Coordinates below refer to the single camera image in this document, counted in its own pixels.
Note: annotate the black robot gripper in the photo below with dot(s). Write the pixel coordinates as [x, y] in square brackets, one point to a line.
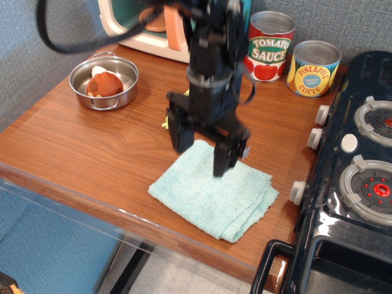
[212, 112]

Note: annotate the light teal napkin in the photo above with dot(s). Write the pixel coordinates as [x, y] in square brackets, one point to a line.
[223, 207]

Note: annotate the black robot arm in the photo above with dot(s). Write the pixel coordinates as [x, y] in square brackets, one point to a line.
[209, 68]

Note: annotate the white stove knob bottom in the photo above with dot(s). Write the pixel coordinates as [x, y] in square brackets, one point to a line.
[297, 192]

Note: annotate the white stove knob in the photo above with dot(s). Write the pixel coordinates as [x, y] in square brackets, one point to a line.
[314, 138]
[297, 192]
[322, 115]

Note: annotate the white stove knob middle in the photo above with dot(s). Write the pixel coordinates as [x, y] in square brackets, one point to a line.
[314, 138]

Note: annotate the white stove knob top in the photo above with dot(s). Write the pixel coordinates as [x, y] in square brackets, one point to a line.
[322, 115]

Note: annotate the black toy stove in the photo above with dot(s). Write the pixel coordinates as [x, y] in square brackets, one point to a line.
[343, 231]

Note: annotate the teal and cream toy microwave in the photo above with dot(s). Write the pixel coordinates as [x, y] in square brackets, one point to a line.
[166, 28]

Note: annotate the brown toy mushroom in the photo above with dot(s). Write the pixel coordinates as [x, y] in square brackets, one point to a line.
[104, 83]

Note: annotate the tomato sauce can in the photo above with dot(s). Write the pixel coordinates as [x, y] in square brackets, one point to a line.
[270, 37]

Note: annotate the pineapple slices can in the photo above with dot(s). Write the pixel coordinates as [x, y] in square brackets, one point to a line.
[313, 68]

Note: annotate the metal table leg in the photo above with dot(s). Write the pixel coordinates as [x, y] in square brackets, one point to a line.
[124, 267]

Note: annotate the small steel pot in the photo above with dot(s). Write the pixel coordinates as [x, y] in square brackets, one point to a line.
[126, 70]

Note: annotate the clear acrylic table guard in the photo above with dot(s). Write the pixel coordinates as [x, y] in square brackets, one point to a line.
[57, 240]

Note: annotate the spoon with yellow-green handle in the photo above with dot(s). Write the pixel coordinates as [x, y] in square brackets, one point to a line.
[171, 116]

